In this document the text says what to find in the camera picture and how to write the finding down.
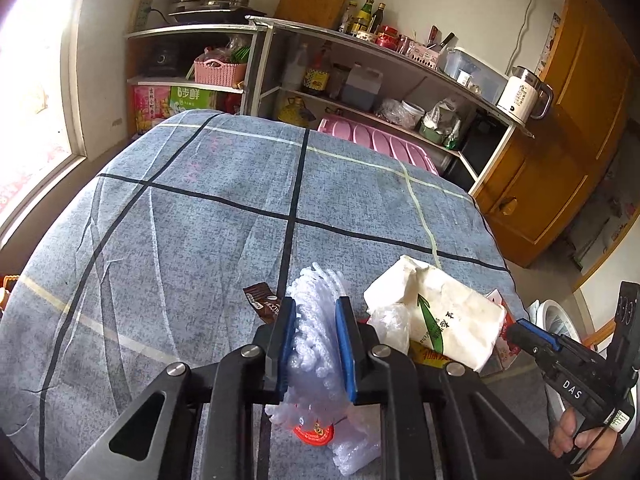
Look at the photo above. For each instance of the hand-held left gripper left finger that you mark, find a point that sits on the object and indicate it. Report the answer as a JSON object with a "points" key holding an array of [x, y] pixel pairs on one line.
{"points": [[287, 342]]}

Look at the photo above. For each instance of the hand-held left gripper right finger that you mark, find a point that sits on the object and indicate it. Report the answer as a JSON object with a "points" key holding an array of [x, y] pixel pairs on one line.
{"points": [[345, 352]]}

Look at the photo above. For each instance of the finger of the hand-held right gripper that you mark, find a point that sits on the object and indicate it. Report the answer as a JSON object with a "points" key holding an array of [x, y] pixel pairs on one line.
{"points": [[527, 335]]}

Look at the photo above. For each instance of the pink white carton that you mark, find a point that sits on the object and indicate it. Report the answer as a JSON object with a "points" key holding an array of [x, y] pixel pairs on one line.
{"points": [[502, 320]]}

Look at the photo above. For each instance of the brown snack wrapper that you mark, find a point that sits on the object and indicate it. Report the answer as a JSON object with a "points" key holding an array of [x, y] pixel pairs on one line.
{"points": [[260, 300]]}

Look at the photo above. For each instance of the white paper bag green arrow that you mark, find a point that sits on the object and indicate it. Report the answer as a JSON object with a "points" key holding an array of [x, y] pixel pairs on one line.
{"points": [[450, 305]]}

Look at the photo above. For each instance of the person's right hand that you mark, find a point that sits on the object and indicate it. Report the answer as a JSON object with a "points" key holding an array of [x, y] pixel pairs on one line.
{"points": [[565, 435]]}

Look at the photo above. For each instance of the red lidded cup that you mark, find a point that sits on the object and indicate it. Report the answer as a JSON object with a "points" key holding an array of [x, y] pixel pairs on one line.
{"points": [[312, 435]]}

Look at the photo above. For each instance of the grey checked tablecloth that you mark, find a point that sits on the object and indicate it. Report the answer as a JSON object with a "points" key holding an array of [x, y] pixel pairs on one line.
{"points": [[200, 220]]}

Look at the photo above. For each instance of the wooden cabinet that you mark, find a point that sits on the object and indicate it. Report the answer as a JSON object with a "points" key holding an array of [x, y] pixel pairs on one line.
{"points": [[565, 135]]}

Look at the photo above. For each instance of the pink plastic rack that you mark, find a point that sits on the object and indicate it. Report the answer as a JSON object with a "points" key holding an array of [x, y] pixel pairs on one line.
{"points": [[380, 142]]}

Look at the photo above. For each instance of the yellow oil bottle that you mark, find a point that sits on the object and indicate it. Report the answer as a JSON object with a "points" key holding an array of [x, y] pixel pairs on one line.
{"points": [[295, 112]]}

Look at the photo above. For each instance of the white plastic bag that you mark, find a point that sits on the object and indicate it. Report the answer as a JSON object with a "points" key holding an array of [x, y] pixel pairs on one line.
{"points": [[445, 115]]}

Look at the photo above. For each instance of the white electric kettle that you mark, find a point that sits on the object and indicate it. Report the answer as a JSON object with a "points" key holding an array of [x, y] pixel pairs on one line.
{"points": [[517, 92]]}

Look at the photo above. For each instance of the clear bag of food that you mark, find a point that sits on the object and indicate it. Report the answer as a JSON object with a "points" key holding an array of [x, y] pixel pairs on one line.
{"points": [[390, 112]]}

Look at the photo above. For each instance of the white plastic tub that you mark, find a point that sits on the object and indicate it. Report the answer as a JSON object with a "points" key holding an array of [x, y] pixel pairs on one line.
{"points": [[412, 115]]}

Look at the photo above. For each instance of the green printed carton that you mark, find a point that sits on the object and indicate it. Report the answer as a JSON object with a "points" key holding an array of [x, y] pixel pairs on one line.
{"points": [[192, 100]]}

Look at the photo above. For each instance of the blue grey plastic jug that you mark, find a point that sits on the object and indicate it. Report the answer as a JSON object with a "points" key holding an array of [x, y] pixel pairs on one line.
{"points": [[361, 90]]}

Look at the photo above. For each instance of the dark glass jar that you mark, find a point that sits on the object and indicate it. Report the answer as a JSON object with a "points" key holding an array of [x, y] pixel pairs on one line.
{"points": [[340, 82]]}

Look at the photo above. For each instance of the clear plastic storage box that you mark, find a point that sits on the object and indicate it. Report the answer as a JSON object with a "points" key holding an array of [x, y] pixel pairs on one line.
{"points": [[475, 72]]}

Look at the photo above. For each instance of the pink printed food bag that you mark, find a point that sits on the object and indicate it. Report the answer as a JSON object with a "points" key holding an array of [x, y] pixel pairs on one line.
{"points": [[150, 107]]}

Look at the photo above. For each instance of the clear plastic bottle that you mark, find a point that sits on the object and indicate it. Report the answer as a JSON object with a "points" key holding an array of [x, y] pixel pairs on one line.
{"points": [[296, 67]]}

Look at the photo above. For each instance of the pink woven basket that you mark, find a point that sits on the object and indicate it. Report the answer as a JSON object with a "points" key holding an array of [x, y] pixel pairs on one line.
{"points": [[220, 74]]}

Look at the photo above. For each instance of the green plastic item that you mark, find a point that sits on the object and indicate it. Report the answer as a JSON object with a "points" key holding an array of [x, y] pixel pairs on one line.
{"points": [[241, 54]]}

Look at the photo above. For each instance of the long metal shelf unit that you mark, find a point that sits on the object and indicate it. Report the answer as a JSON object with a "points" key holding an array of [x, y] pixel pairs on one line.
{"points": [[390, 57]]}

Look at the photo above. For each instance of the pink utensil holder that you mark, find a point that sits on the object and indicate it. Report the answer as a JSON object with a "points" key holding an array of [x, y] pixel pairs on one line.
{"points": [[422, 55]]}

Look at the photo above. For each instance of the red round tin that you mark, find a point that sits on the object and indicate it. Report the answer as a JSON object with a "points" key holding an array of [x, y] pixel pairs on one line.
{"points": [[387, 36]]}

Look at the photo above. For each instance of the small white shelf unit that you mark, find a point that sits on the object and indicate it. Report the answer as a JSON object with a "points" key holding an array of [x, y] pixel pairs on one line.
{"points": [[195, 30]]}

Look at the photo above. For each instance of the green bottle yellow label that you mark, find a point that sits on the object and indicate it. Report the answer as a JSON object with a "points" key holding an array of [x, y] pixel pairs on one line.
{"points": [[362, 17]]}

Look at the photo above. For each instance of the black induction cooker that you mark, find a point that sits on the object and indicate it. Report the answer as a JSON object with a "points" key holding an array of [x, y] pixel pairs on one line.
{"points": [[215, 15]]}

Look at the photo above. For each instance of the tall dark sauce bottle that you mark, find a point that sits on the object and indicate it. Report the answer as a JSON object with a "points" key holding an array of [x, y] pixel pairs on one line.
{"points": [[378, 17]]}

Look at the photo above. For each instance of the window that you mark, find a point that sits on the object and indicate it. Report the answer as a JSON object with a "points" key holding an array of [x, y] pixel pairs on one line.
{"points": [[35, 85]]}

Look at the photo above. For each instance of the white power strip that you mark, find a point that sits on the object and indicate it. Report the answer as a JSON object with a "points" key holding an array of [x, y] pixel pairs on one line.
{"points": [[144, 10]]}

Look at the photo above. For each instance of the wall calendar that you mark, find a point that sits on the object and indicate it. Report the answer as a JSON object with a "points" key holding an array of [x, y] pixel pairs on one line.
{"points": [[548, 42]]}

